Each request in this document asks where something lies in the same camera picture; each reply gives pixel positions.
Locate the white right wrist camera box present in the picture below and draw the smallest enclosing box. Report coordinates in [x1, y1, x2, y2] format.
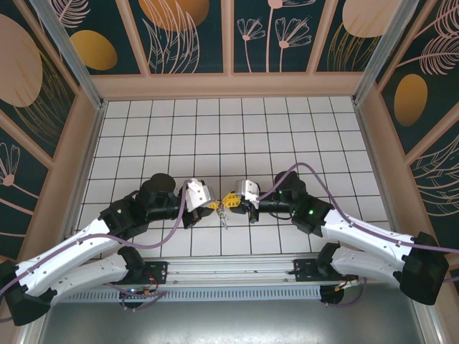
[234, 178, 262, 209]

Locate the slotted grey cable duct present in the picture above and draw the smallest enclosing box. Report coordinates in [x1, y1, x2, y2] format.
[48, 285, 323, 304]

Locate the grey metal sheet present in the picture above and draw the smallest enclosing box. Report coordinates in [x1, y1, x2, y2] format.
[19, 282, 444, 344]

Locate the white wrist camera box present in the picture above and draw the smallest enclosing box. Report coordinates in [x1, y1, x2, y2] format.
[182, 177, 217, 213]
[234, 178, 262, 209]

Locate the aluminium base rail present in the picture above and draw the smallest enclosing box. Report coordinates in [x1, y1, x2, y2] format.
[35, 253, 428, 288]

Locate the aluminium frame post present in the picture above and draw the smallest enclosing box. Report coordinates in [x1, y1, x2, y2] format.
[29, 0, 109, 109]
[351, 0, 421, 105]

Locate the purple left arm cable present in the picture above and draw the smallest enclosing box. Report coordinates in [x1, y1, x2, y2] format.
[0, 181, 191, 322]

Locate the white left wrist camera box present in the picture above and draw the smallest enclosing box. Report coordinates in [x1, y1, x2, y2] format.
[182, 177, 217, 213]

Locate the connector with red wires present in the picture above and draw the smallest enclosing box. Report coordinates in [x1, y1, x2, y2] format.
[335, 272, 360, 292]
[120, 279, 161, 299]

